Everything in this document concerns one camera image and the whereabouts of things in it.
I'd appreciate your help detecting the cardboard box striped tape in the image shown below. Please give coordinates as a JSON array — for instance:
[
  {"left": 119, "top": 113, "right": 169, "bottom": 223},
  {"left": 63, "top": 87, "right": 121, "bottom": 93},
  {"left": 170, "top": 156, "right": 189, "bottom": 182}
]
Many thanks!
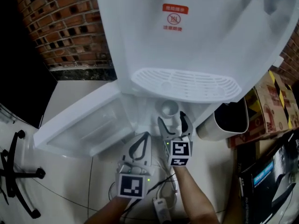
[{"left": 228, "top": 70, "right": 299, "bottom": 149}]

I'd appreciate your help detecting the long black box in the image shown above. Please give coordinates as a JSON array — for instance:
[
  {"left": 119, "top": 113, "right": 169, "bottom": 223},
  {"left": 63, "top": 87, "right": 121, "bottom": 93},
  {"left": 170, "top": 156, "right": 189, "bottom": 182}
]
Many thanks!
[{"left": 237, "top": 134, "right": 299, "bottom": 224}]

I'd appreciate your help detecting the white water dispenser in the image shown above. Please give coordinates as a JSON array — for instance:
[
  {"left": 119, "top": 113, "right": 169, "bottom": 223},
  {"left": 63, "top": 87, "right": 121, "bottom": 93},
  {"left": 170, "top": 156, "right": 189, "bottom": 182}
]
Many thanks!
[{"left": 94, "top": 0, "right": 299, "bottom": 137}]

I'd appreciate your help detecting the white wall socket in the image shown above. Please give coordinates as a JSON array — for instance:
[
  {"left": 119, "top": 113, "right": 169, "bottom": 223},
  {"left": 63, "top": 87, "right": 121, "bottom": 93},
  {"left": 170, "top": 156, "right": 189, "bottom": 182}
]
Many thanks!
[{"left": 271, "top": 55, "right": 284, "bottom": 68}]

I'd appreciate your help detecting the white hinged dispenser door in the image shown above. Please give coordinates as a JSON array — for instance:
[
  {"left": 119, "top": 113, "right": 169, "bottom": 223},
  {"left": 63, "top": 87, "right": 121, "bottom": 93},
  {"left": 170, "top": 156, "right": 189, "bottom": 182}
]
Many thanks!
[{"left": 33, "top": 80, "right": 136, "bottom": 159}]

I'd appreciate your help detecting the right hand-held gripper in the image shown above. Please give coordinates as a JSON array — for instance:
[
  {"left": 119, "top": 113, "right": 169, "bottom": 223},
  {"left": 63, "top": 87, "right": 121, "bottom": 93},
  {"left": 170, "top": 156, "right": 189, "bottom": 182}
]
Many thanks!
[{"left": 157, "top": 110, "right": 194, "bottom": 167}]

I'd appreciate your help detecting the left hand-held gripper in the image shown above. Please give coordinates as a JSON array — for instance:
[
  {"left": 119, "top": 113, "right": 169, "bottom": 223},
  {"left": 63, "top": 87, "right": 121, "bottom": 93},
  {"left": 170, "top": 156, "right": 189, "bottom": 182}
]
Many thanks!
[{"left": 115, "top": 131, "right": 156, "bottom": 200}]

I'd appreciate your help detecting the black office chair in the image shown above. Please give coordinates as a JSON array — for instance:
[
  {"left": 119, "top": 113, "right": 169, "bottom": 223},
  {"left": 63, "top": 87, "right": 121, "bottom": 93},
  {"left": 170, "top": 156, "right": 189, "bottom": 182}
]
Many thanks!
[{"left": 0, "top": 129, "right": 46, "bottom": 219}]

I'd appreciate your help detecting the person's right forearm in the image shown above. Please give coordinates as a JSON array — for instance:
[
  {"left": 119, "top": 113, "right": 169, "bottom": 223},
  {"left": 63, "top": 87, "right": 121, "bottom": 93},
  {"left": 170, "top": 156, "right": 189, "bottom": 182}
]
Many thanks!
[{"left": 172, "top": 166, "right": 220, "bottom": 224}]

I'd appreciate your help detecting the person's left forearm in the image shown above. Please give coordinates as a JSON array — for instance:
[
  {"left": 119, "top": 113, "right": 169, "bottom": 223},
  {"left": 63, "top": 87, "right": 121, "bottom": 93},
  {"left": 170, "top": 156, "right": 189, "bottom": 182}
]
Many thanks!
[{"left": 84, "top": 195, "right": 141, "bottom": 224}]

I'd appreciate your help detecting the white slotted drip tray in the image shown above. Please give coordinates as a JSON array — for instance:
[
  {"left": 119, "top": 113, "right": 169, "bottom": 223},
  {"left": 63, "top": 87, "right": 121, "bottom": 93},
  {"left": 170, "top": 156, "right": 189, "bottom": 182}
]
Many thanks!
[{"left": 130, "top": 66, "right": 243, "bottom": 104}]

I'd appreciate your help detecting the black glass-door fridge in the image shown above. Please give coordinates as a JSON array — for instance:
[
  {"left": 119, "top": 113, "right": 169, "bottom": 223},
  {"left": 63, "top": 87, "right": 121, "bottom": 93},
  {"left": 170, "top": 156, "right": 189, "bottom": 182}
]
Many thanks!
[{"left": 0, "top": 0, "right": 58, "bottom": 130}]

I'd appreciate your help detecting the white cup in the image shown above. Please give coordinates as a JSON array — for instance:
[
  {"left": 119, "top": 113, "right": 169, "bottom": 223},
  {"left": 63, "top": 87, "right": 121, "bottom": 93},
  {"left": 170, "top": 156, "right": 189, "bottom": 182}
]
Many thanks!
[{"left": 154, "top": 98, "right": 181, "bottom": 127}]

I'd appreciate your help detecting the white trash bin black liner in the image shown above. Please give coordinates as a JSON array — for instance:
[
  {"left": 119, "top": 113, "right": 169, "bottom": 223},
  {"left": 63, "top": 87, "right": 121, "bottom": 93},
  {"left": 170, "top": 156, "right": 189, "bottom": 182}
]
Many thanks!
[{"left": 196, "top": 99, "right": 249, "bottom": 142}]

